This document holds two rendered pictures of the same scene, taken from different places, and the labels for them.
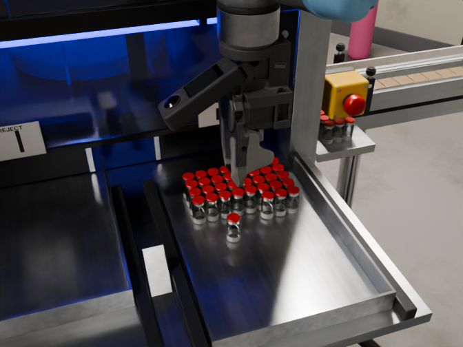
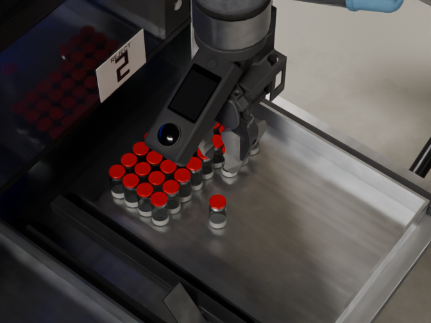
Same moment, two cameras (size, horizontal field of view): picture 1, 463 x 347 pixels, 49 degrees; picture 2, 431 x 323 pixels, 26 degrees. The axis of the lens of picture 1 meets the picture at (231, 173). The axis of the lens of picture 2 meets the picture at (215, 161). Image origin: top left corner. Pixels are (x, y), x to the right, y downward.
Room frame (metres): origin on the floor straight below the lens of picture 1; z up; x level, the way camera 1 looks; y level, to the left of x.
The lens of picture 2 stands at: (0.08, 0.35, 1.86)
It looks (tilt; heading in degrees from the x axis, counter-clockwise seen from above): 54 degrees down; 326
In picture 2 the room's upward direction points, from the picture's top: straight up
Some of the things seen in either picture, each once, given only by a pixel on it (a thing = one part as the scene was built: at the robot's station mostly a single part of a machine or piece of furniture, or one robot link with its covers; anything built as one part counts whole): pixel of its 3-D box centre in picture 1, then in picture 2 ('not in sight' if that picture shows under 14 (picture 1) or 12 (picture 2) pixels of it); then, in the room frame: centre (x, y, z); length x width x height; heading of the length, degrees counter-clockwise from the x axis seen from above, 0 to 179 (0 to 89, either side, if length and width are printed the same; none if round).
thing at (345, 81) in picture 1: (342, 93); not in sight; (0.88, -0.21, 1.00); 0.08 x 0.07 x 0.07; 18
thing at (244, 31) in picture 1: (247, 23); (228, 9); (0.61, -0.02, 1.23); 0.08 x 0.08 x 0.05
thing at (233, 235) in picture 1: (233, 228); (217, 212); (0.60, 0.00, 0.90); 0.02 x 0.02 x 0.04
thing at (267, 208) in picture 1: (267, 205); (229, 160); (0.66, -0.06, 0.90); 0.02 x 0.02 x 0.05
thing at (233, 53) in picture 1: (252, 83); (234, 63); (0.61, -0.03, 1.15); 0.09 x 0.08 x 0.12; 106
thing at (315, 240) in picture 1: (262, 238); (254, 206); (0.58, -0.05, 0.90); 0.34 x 0.26 x 0.04; 18
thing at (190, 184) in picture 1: (235, 185); (172, 150); (0.71, -0.01, 0.90); 0.18 x 0.02 x 0.05; 108
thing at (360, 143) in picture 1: (331, 135); not in sight; (0.93, -0.21, 0.87); 0.14 x 0.13 x 0.02; 18
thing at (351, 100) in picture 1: (353, 104); not in sight; (0.84, -0.23, 0.99); 0.04 x 0.04 x 0.04; 18
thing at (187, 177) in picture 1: (231, 177); (158, 142); (0.73, 0.00, 0.90); 0.18 x 0.02 x 0.05; 108
